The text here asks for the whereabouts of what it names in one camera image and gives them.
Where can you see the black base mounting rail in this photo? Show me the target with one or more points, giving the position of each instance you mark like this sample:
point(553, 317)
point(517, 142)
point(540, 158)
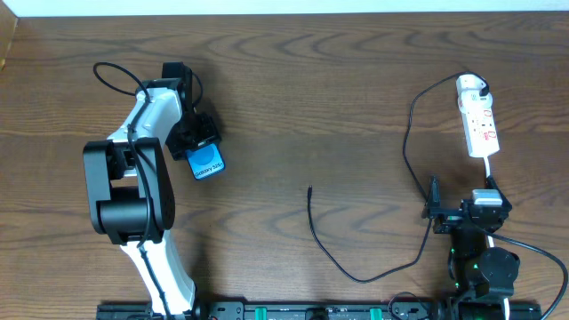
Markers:
point(400, 309)

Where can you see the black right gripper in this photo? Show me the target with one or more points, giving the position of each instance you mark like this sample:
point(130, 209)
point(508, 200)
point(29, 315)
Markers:
point(451, 213)

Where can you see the blue Galaxy smartphone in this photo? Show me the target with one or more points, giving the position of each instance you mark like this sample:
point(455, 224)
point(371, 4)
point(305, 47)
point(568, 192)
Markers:
point(205, 162)

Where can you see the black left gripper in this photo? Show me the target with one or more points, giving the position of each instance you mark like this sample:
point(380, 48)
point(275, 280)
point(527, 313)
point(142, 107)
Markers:
point(196, 138)

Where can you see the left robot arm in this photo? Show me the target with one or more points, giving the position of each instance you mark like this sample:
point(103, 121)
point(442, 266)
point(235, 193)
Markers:
point(130, 194)

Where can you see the white power strip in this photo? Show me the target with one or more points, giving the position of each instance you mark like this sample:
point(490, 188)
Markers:
point(479, 127)

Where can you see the white charger plug adapter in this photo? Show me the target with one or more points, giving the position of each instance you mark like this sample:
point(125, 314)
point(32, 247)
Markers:
point(471, 88)

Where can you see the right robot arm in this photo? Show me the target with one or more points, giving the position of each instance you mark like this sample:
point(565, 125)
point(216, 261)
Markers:
point(484, 274)

